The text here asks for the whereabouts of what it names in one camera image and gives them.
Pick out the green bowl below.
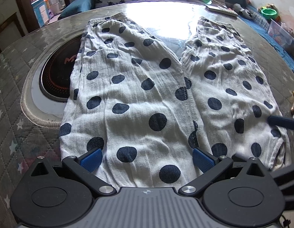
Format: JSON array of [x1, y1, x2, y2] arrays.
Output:
[[260, 7, 279, 21]]

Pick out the blue toy cabinet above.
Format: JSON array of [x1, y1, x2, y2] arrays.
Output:
[[31, 0, 55, 28]]

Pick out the grey quilted star table cover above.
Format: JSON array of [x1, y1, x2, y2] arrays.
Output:
[[0, 1, 294, 228]]

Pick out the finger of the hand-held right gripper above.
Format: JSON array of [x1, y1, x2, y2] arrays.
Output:
[[267, 115, 294, 131]]

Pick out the grey stuffed toy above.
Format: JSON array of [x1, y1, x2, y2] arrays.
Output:
[[232, 3, 254, 20]]

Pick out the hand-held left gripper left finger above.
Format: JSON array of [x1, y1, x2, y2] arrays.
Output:
[[29, 148, 116, 196]]

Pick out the clear plastic box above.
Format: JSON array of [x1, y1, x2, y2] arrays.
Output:
[[267, 19, 294, 54]]

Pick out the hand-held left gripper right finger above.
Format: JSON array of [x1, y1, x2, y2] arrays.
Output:
[[178, 147, 274, 196]]

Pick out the brown wooden door frame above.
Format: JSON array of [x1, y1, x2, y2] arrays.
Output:
[[10, 0, 37, 32]]

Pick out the black round induction cooktop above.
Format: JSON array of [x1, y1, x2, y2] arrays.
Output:
[[31, 36, 84, 114]]

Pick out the book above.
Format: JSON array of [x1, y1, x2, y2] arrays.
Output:
[[205, 4, 239, 17]]

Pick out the white polka dot pants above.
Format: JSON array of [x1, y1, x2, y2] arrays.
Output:
[[60, 12, 291, 192]]

